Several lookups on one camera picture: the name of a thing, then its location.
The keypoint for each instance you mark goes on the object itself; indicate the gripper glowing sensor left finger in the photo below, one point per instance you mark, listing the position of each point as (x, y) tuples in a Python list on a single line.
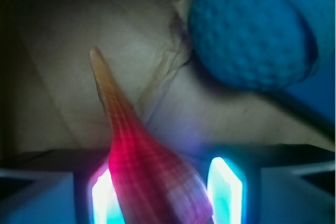
[(58, 186)]

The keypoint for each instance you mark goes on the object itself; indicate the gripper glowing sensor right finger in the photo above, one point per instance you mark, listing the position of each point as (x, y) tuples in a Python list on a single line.
[(271, 184)]

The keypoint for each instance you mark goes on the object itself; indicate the orange spiral sea shell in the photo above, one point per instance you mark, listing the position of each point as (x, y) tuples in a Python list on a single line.
[(153, 184)]

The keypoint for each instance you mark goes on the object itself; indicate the crumpled brown paper bag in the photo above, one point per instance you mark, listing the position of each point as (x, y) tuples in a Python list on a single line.
[(49, 98)]

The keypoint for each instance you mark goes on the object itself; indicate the blue rectangular block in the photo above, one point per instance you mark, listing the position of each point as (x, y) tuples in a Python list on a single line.
[(313, 99)]

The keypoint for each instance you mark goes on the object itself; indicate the blue dimpled ball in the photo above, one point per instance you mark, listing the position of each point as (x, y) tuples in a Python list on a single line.
[(262, 44)]

